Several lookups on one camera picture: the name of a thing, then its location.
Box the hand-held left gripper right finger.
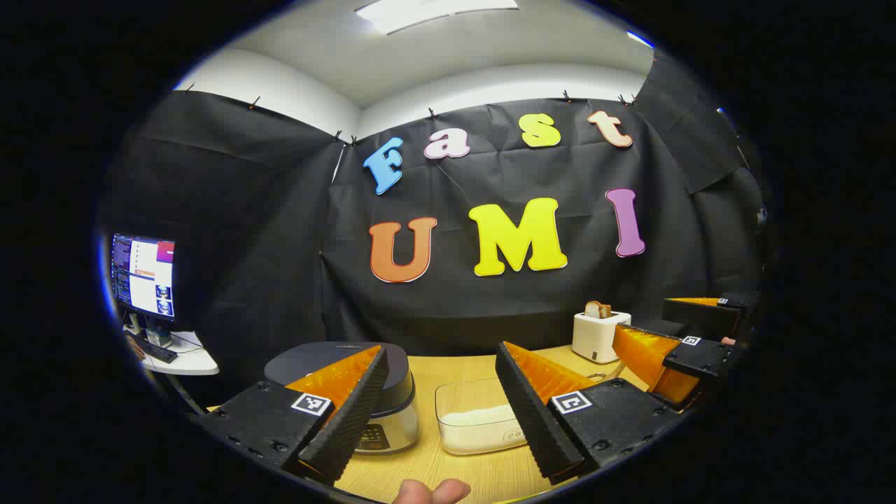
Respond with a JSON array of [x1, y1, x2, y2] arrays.
[[495, 341, 683, 484]]

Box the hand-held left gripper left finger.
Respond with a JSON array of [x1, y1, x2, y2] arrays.
[[198, 344, 391, 486]]

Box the grey rice cooker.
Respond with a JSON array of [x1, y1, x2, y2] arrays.
[[264, 341, 421, 456]]

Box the white rice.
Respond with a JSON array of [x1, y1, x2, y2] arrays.
[[439, 404, 526, 452]]

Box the white toaster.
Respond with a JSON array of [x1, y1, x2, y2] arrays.
[[572, 311, 632, 364]]

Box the white computer desk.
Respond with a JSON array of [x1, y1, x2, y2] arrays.
[[122, 325, 220, 415]]

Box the black keyboard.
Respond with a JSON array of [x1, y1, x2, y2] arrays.
[[133, 335, 179, 363]]

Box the black backdrop cloth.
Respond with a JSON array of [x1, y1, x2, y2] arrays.
[[98, 49, 767, 403]]

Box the computer monitor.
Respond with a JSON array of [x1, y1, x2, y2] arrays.
[[110, 233, 176, 347]]

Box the ceiling light panel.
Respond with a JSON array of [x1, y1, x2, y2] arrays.
[[355, 0, 520, 36]]

